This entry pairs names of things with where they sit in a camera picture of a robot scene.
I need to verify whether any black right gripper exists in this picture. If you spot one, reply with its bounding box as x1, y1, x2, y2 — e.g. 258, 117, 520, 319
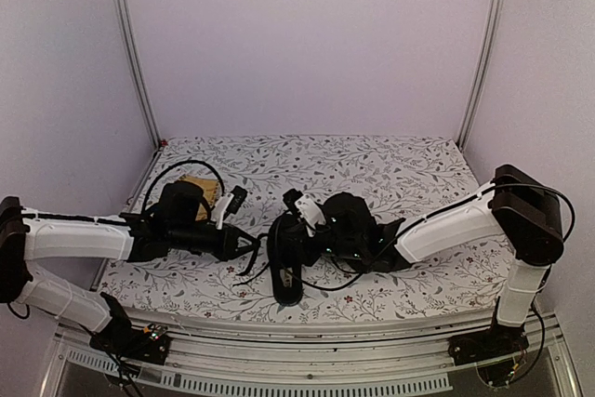
282, 220, 364, 266

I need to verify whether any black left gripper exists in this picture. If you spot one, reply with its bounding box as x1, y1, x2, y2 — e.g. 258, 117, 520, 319
169, 222, 261, 262

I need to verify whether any black shoe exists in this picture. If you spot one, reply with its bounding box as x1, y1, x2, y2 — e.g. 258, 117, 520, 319
267, 212, 303, 307

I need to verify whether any black shoelace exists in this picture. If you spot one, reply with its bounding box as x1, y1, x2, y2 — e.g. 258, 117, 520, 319
232, 233, 271, 287

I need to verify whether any red-soled shoe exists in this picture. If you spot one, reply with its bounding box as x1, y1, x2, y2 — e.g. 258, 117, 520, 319
345, 218, 411, 272

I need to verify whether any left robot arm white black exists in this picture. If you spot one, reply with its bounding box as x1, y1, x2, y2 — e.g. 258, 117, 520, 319
1, 180, 260, 354

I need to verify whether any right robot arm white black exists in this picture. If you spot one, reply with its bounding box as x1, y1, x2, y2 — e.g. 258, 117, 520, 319
268, 165, 570, 356

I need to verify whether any woven bamboo tray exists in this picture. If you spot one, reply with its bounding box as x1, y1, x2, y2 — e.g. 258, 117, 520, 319
179, 174, 222, 209

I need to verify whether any floral tablecloth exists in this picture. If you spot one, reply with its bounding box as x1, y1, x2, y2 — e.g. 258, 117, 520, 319
99, 136, 512, 324

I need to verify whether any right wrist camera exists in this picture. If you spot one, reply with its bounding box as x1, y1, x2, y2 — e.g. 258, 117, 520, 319
283, 189, 326, 237

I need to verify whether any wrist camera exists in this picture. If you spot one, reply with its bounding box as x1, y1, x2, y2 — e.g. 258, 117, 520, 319
211, 186, 247, 230
283, 189, 326, 237

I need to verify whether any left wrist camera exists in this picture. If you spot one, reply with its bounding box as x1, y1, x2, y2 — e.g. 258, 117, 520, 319
211, 186, 247, 230

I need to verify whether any front aluminium rail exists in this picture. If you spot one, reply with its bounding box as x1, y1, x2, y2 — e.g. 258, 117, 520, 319
40, 311, 587, 396

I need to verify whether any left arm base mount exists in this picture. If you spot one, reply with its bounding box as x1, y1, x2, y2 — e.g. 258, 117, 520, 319
90, 320, 172, 365

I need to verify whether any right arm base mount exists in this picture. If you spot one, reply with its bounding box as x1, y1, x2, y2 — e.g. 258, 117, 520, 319
447, 324, 529, 365

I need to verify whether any left aluminium frame post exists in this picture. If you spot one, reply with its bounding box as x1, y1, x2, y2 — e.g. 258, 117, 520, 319
113, 0, 161, 150

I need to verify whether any aluminium frame post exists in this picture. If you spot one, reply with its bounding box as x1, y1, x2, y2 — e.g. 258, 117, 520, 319
113, 0, 161, 150
456, 0, 505, 152

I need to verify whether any right aluminium frame post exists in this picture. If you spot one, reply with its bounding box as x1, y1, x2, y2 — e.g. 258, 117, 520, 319
456, 0, 505, 152

